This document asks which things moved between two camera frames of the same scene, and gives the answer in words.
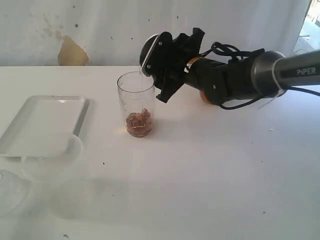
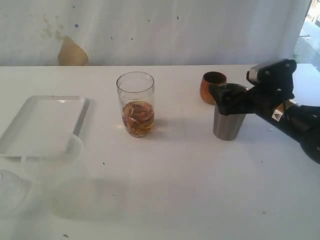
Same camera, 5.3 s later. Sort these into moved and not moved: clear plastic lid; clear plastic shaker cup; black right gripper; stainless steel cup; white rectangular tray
Moved: black right gripper; stainless steel cup
Not moved: clear plastic shaker cup; white rectangular tray; clear plastic lid
